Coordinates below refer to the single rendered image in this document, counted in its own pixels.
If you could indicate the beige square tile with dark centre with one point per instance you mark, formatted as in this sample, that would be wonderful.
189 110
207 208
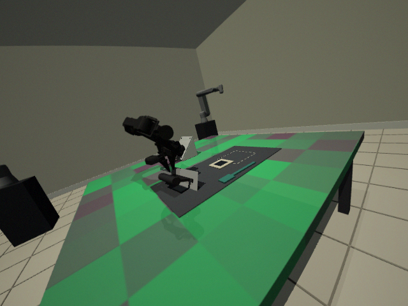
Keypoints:
221 163

